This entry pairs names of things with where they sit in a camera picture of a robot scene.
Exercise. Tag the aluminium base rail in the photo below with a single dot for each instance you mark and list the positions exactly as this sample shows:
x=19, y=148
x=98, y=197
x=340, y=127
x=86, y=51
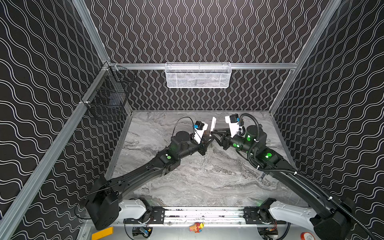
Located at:
x=210, y=216

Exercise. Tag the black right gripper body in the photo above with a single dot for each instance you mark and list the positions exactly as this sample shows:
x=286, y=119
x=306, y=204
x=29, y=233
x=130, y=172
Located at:
x=225, y=141

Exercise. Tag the pink pen cap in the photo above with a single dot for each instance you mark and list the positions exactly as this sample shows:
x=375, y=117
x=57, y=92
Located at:
x=213, y=124

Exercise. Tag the yellow block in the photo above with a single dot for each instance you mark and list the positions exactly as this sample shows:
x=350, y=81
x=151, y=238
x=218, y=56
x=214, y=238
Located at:
x=103, y=233

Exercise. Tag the white wire mesh basket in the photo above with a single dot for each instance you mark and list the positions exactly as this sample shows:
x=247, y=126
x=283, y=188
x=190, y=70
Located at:
x=195, y=75

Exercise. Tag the black wire basket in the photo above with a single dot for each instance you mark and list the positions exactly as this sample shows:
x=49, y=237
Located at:
x=109, y=101

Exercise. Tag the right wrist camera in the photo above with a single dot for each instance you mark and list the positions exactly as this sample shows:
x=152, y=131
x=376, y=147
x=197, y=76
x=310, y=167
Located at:
x=233, y=124

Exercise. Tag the red yellow toy figure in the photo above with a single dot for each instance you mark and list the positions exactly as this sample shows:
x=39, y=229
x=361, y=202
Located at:
x=196, y=227

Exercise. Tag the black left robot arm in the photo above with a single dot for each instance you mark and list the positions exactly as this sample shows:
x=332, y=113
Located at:
x=104, y=202

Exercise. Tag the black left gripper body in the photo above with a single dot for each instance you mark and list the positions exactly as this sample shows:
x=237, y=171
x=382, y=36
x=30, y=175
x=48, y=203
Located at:
x=202, y=147

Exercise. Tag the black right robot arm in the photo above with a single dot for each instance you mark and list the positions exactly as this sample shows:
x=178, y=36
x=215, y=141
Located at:
x=326, y=215

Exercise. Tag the small steel spanner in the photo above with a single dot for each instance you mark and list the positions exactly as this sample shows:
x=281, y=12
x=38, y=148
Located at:
x=262, y=177

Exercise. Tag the red tape roll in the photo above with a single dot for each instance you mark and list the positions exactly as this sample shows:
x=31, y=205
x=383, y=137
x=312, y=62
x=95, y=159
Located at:
x=307, y=236

